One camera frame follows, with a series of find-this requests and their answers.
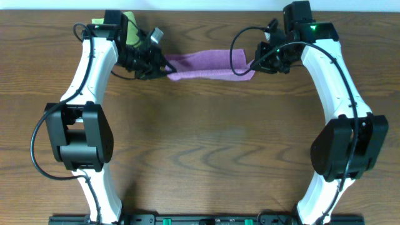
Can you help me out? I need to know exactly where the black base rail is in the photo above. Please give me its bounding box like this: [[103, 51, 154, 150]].
[[48, 214, 365, 225]]

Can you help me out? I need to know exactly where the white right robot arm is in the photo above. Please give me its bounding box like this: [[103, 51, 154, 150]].
[[251, 1, 389, 224]]

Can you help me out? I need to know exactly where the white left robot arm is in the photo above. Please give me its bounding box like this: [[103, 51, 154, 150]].
[[40, 10, 176, 224]]

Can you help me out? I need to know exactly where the purple microfiber cloth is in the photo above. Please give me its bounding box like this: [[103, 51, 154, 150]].
[[165, 49, 255, 81]]

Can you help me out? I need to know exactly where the green folded cloth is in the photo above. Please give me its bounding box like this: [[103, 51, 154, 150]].
[[88, 10, 141, 51]]

